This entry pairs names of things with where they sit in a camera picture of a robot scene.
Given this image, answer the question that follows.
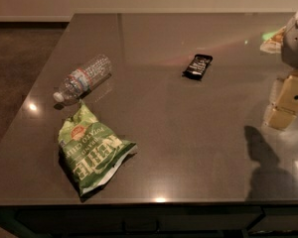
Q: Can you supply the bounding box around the clear plastic water bottle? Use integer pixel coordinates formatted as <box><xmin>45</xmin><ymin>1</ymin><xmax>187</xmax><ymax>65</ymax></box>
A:
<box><xmin>53</xmin><ymin>55</ymin><xmax>112</xmax><ymax>104</ymax></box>

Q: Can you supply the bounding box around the green potato chips bag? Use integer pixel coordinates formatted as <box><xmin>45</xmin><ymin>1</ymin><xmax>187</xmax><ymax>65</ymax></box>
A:
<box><xmin>58</xmin><ymin>102</ymin><xmax>137</xmax><ymax>196</ymax></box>

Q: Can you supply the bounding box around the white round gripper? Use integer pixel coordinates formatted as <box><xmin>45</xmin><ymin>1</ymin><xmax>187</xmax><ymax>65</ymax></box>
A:
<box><xmin>263</xmin><ymin>11</ymin><xmax>298</xmax><ymax>130</ymax></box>

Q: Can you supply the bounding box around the black candy bar wrapper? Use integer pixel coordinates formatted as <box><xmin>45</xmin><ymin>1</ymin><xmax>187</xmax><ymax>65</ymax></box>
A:
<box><xmin>183</xmin><ymin>54</ymin><xmax>213</xmax><ymax>80</ymax></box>

